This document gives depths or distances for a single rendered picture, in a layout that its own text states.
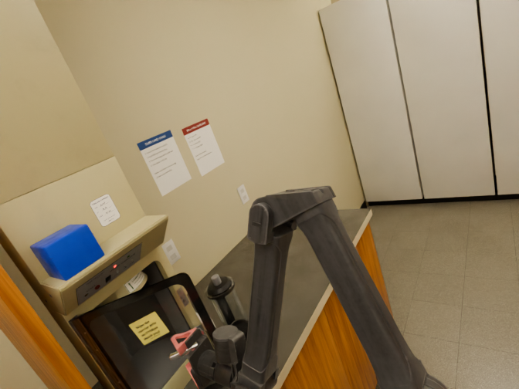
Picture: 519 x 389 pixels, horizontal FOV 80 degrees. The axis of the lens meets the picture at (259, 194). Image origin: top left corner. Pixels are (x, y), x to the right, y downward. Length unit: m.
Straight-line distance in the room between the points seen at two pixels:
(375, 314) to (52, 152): 0.81
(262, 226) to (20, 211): 0.60
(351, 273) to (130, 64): 1.41
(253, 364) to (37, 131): 0.74
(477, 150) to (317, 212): 3.06
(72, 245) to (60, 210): 0.14
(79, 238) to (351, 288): 0.61
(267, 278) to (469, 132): 3.01
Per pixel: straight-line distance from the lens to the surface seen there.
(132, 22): 1.77
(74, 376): 0.92
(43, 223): 0.92
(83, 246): 0.84
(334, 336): 1.50
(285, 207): 0.51
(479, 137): 3.45
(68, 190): 0.94
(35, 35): 1.02
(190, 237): 1.69
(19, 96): 0.96
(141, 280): 1.08
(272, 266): 0.57
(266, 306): 0.61
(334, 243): 0.50
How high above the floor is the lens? 1.76
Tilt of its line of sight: 19 degrees down
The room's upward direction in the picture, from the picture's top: 20 degrees counter-clockwise
